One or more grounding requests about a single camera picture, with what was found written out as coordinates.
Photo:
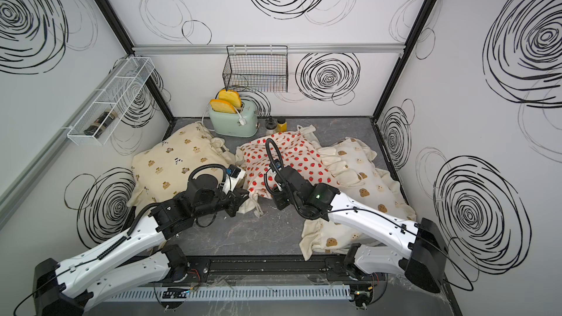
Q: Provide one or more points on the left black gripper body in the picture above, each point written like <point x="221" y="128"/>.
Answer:
<point x="221" y="202"/>

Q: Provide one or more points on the white wire wall shelf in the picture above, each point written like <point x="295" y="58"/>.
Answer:
<point x="125" y="93"/>

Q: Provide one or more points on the rear yellow toast slice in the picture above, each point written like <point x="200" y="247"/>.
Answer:
<point x="230" y="96"/>

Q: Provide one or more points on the mint green toaster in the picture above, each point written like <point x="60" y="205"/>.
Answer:
<point x="244" y="124"/>

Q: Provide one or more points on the white slotted cable duct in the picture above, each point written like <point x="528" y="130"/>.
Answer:
<point x="237" y="293"/>

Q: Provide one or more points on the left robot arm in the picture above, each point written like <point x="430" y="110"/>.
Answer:
<point x="78" y="284"/>

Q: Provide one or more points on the black wire basket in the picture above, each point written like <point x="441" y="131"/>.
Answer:
<point x="263" y="68"/>

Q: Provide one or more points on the cream bear print pillow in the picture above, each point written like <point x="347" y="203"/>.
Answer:
<point x="350" y="162"/>

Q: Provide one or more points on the dark item in shelf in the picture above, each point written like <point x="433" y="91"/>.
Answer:
<point x="101" y="123"/>

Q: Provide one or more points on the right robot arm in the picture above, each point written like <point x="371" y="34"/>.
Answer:
<point x="415" y="250"/>

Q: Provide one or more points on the black lid spice jar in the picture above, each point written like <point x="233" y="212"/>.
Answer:
<point x="270" y="126"/>

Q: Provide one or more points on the yellow toast slice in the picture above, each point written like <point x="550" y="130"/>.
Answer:
<point x="222" y="106"/>
<point x="230" y="96"/>

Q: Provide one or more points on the front yellow toast slice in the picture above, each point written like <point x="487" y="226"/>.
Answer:
<point x="222" y="106"/>

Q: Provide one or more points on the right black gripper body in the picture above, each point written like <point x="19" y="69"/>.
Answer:
<point x="282" y="199"/>

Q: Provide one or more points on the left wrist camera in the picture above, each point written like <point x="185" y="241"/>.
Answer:
<point x="234" y="179"/>

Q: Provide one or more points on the yellow spice jar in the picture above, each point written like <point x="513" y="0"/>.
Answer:
<point x="282" y="125"/>

